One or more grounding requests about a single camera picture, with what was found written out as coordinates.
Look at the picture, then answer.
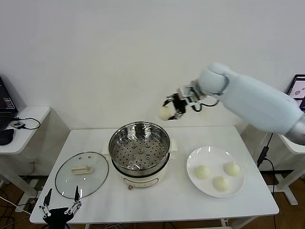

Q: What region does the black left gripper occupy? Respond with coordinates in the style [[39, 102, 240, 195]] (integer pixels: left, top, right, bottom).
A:
[[39, 185, 82, 229]]

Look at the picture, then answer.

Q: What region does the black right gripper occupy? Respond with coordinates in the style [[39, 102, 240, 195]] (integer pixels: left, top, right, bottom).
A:
[[163, 92, 195, 122]]

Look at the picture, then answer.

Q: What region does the white steamed baozi bun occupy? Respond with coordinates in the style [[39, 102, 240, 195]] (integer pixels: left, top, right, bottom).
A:
[[158, 106, 173, 121], [194, 165, 211, 180], [223, 162, 241, 177], [212, 176, 231, 193]]

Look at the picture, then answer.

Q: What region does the glass lid with cream handle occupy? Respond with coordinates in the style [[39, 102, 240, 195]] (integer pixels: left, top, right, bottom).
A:
[[55, 151, 110, 199]]

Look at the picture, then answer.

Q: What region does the stainless steel steamer basket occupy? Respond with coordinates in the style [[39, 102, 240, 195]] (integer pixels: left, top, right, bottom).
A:
[[109, 121, 172, 176]]

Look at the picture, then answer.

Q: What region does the white power strip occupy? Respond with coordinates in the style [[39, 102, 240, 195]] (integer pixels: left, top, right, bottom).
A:
[[15, 199, 38, 213]]

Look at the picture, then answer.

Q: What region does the white round plate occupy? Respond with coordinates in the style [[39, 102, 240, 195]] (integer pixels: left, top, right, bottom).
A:
[[186, 146, 245, 198]]

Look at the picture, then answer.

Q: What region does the white side desk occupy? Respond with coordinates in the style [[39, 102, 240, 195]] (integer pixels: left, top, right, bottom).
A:
[[0, 106, 52, 191], [277, 133, 305, 206]]

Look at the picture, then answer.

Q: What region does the black computer mouse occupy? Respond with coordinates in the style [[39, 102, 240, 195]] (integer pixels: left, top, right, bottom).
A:
[[0, 128, 15, 146]]

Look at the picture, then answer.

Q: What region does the black laptop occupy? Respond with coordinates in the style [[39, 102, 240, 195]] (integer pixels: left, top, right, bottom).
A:
[[0, 75, 19, 131]]

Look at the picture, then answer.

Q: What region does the grey laptop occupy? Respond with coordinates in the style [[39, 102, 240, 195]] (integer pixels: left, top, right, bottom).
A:
[[285, 74, 305, 109]]

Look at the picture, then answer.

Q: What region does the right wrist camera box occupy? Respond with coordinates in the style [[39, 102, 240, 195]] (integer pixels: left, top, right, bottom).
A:
[[177, 84, 200, 100]]

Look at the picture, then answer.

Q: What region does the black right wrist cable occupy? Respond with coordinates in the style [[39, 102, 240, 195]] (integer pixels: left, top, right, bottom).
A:
[[192, 99, 219, 113]]

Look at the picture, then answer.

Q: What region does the black looped cable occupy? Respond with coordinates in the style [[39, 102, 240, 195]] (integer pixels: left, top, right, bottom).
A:
[[13, 116, 41, 131]]

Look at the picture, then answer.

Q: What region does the black cable with adapter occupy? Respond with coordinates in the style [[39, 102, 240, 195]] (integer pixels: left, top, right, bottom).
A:
[[256, 132, 278, 194]]

